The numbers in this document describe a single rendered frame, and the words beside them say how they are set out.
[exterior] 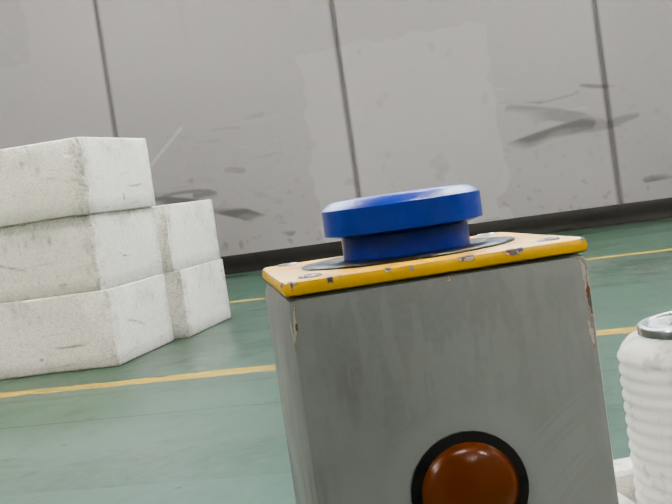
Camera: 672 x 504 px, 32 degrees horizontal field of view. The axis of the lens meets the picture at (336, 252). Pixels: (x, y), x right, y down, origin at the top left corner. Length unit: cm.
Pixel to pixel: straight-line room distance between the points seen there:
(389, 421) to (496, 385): 3
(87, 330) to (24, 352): 17
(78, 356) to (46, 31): 355
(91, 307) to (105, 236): 18
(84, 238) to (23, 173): 21
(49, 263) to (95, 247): 12
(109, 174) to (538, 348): 262
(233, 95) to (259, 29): 34
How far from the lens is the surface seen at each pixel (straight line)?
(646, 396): 51
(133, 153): 302
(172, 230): 316
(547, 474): 27
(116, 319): 278
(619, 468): 59
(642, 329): 52
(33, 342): 285
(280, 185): 566
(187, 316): 314
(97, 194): 279
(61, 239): 279
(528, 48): 545
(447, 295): 26
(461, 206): 28
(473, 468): 26
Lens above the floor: 33
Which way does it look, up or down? 3 degrees down
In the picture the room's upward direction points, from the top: 8 degrees counter-clockwise
